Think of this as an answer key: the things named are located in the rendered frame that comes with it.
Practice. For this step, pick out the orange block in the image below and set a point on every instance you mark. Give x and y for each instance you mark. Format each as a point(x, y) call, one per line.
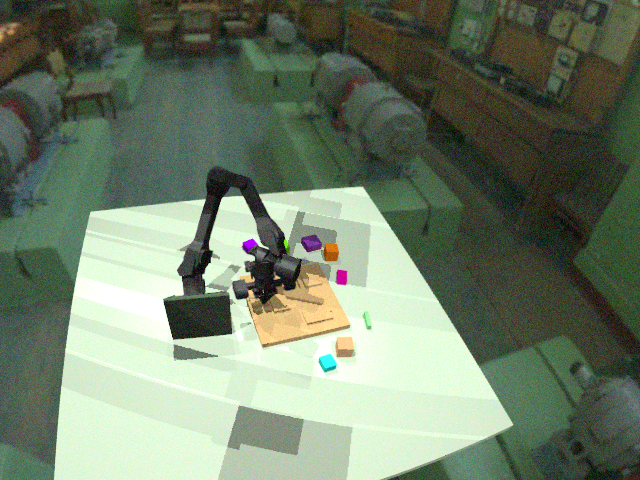
point(331, 252)

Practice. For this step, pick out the teal cube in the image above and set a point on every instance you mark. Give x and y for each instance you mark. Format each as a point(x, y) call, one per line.
point(327, 363)

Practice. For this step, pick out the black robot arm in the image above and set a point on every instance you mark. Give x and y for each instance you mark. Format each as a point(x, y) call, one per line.
point(198, 255)

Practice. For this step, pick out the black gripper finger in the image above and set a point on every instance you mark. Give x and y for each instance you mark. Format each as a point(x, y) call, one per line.
point(260, 297)
point(269, 294)

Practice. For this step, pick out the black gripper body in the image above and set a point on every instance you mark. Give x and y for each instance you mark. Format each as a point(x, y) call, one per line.
point(261, 282)

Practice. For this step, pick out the magenta rectangular block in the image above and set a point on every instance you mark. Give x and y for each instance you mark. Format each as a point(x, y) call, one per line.
point(341, 277)

